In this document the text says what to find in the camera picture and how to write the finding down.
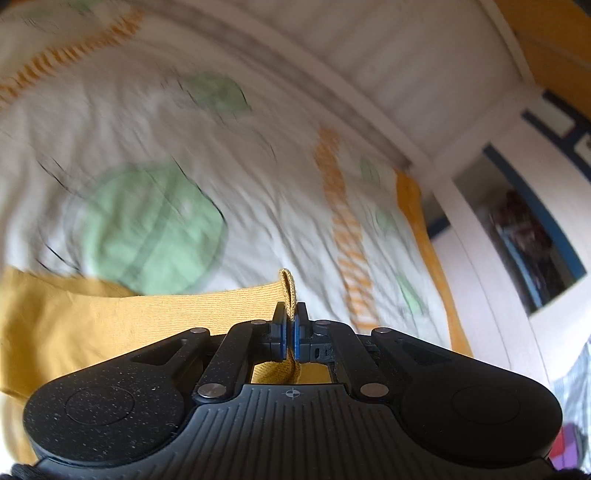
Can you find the white wooden bed frame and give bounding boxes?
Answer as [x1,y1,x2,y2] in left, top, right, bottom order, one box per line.
[149,1,548,382]

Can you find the orange wooden wall panel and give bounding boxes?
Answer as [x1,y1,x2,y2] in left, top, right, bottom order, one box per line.
[496,0,591,116]

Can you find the mustard yellow knitted sweater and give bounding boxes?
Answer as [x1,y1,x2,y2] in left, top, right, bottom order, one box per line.
[0,267,334,465]

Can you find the white leaf-print duvet cover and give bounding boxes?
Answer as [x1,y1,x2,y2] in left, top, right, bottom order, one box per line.
[1,1,470,354]

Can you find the white shelf unit, blue trim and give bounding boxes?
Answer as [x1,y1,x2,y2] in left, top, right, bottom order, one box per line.
[424,89,591,317]

